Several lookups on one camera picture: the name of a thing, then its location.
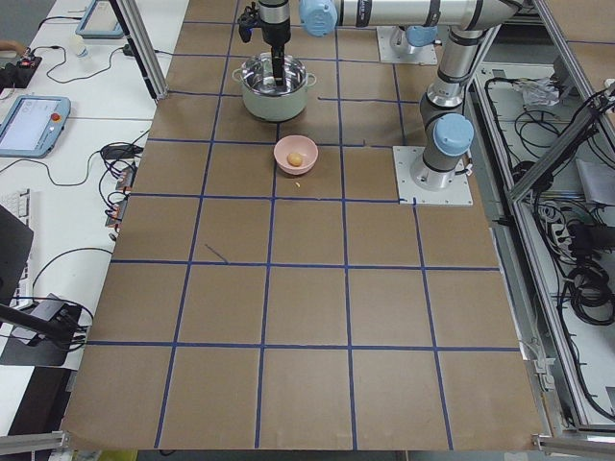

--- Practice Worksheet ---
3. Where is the brown egg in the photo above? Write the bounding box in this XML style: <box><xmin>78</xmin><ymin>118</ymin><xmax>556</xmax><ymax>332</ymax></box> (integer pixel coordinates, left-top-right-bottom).
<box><xmin>286</xmin><ymin>152</ymin><xmax>304</xmax><ymax>167</ymax></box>

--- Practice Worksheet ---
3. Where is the pale green electric pot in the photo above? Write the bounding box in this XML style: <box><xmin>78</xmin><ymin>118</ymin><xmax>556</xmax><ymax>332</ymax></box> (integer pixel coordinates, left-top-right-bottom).
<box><xmin>232</xmin><ymin>52</ymin><xmax>317</xmax><ymax>122</ymax></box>

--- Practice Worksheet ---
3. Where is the pink bowl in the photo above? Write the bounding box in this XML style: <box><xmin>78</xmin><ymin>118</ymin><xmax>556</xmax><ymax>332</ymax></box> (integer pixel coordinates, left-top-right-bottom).
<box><xmin>273</xmin><ymin>135</ymin><xmax>319</xmax><ymax>176</ymax></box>

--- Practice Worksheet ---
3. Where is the far blue teach pendant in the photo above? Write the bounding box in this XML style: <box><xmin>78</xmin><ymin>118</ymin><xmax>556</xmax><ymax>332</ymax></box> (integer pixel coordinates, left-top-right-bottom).
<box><xmin>76</xmin><ymin>0</ymin><xmax>124</xmax><ymax>39</ymax></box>

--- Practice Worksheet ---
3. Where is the blue teach pendant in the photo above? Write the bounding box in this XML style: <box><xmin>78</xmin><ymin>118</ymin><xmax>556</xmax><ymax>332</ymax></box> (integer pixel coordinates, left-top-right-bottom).
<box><xmin>1</xmin><ymin>95</ymin><xmax>71</xmax><ymax>158</ymax></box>
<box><xmin>76</xmin><ymin>0</ymin><xmax>124</xmax><ymax>39</ymax></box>

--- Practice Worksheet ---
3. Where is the black power adapter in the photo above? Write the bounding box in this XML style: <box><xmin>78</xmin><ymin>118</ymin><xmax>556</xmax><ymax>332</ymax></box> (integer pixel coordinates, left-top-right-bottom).
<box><xmin>100</xmin><ymin>143</ymin><xmax>143</xmax><ymax>160</ymax></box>

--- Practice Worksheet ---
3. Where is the near blue teach pendant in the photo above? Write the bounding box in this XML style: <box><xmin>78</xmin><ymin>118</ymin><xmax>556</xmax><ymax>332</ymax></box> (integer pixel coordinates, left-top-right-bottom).
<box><xmin>1</xmin><ymin>95</ymin><xmax>71</xmax><ymax>158</ymax></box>

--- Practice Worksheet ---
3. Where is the crumpled white paper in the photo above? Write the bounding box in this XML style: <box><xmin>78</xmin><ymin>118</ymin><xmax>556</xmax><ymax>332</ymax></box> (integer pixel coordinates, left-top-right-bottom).
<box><xmin>513</xmin><ymin>78</ymin><xmax>560</xmax><ymax>107</ymax></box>

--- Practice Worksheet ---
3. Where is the white keyboard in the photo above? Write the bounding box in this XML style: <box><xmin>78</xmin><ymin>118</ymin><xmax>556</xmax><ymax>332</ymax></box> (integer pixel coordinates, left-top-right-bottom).
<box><xmin>1</xmin><ymin>188</ymin><xmax>34</xmax><ymax>229</ymax></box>

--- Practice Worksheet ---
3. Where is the black monitor stand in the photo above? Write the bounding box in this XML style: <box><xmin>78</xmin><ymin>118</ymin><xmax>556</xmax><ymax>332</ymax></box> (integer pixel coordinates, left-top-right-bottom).
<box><xmin>1</xmin><ymin>207</ymin><xmax>87</xmax><ymax>366</ymax></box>

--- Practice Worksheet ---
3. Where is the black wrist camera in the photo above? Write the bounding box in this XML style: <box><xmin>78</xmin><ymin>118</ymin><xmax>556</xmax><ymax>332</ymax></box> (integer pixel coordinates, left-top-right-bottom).
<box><xmin>237</xmin><ymin>2</ymin><xmax>260</xmax><ymax>43</ymax></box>

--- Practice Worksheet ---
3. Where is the aluminium frame post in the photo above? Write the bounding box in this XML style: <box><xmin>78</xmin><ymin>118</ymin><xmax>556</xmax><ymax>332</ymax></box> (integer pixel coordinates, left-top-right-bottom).
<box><xmin>110</xmin><ymin>0</ymin><xmax>168</xmax><ymax>102</ymax></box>

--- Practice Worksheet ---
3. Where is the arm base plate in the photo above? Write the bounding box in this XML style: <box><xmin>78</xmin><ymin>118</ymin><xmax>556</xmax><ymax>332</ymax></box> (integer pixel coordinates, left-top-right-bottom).
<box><xmin>377</xmin><ymin>26</ymin><xmax>438</xmax><ymax>65</ymax></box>
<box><xmin>393</xmin><ymin>146</ymin><xmax>474</xmax><ymax>206</ymax></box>

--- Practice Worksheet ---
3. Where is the coiled black cable bundle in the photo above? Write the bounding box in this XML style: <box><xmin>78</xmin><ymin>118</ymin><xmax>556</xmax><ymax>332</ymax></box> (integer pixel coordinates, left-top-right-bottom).
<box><xmin>556</xmin><ymin>261</ymin><xmax>615</xmax><ymax>332</ymax></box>

